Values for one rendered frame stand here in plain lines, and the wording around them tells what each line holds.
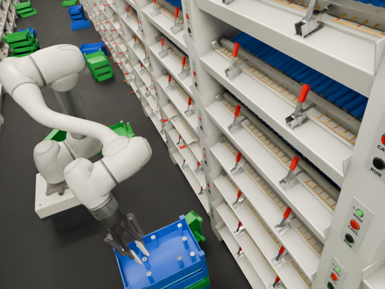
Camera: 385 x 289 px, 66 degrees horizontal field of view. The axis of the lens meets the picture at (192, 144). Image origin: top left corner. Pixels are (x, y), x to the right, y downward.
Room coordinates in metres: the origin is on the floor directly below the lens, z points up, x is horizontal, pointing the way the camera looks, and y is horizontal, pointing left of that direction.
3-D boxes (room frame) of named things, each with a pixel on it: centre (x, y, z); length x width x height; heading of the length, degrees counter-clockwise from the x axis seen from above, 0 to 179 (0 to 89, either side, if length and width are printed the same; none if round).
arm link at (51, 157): (1.30, 0.79, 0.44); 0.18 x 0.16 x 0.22; 123
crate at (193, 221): (0.87, 0.15, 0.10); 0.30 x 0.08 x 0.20; 126
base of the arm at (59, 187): (1.28, 0.79, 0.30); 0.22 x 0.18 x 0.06; 13
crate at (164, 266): (0.62, 0.19, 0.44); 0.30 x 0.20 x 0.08; 109
